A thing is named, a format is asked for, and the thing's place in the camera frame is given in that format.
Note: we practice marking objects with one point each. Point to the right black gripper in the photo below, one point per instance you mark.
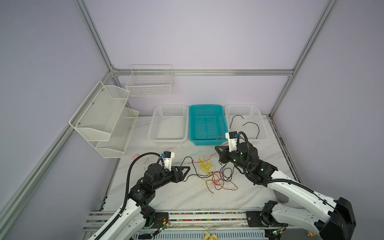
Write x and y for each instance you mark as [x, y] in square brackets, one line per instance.
[223, 153]

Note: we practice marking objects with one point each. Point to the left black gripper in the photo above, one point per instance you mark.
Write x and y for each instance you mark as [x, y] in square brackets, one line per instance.
[177, 176]

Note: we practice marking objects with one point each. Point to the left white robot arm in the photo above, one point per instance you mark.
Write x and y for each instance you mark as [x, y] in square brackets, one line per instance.
[135, 211]

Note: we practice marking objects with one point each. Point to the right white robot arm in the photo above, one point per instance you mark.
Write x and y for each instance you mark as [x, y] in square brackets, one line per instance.
[327, 217]

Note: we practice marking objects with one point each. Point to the teal plastic basket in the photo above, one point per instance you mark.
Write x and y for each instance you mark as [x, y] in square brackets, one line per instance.
[207, 125]

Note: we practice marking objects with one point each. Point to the right white plastic basket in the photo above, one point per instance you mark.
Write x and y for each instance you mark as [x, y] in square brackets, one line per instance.
[247, 119]

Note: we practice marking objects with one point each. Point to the white plastic basket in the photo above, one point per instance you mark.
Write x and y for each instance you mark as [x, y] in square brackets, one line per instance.
[247, 119]
[169, 124]

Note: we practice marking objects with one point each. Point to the left white plastic basket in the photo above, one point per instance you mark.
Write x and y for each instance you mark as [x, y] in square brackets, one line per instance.
[169, 124]

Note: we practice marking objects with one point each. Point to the yellow object at front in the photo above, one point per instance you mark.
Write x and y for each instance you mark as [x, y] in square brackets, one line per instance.
[209, 236]

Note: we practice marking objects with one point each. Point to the white two-tier mesh shelf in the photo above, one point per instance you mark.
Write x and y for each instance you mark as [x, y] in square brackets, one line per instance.
[105, 121]

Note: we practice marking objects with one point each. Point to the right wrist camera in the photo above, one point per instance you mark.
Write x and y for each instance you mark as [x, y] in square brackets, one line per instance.
[232, 143]

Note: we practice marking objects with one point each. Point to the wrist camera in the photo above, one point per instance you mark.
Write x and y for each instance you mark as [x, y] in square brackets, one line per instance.
[232, 143]
[167, 163]

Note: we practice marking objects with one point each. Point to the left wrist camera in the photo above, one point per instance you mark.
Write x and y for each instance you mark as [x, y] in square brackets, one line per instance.
[167, 163]

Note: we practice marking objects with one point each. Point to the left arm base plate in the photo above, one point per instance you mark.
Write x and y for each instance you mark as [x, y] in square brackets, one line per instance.
[156, 221]

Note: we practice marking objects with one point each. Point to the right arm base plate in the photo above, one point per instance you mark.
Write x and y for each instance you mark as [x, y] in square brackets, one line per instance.
[258, 219]

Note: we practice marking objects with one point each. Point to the white wire wall basket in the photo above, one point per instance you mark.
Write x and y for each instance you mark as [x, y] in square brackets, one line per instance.
[151, 81]

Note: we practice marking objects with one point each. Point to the aluminium front rail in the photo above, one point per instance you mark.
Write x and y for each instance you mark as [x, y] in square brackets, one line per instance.
[207, 220]

